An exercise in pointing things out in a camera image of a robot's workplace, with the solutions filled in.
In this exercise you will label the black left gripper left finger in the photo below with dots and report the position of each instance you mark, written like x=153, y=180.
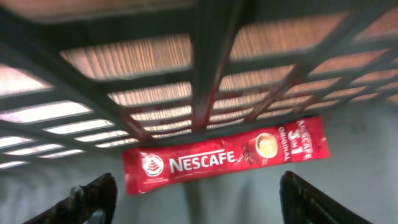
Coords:
x=91, y=203

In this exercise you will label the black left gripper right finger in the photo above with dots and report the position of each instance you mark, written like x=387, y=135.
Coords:
x=303, y=203

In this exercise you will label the red Nescafe sachet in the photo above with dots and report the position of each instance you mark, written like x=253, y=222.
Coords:
x=147, y=169

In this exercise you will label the grey plastic mesh basket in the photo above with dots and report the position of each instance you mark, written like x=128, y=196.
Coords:
x=84, y=81

